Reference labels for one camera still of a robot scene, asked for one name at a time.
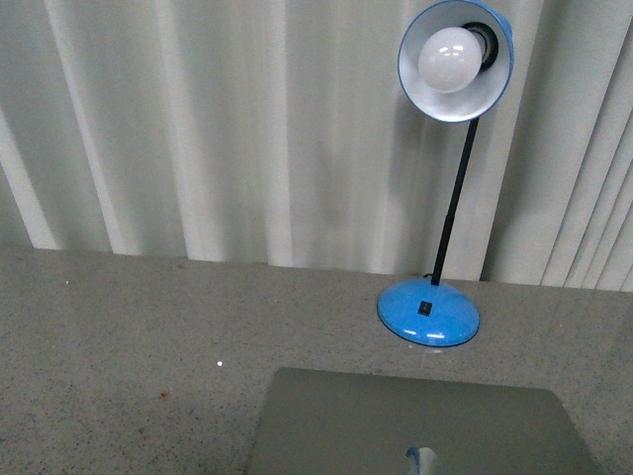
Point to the white vertical blinds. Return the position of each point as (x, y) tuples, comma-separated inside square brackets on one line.
[(278, 132)]

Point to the silver laptop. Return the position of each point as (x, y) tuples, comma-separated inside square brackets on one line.
[(322, 422)]

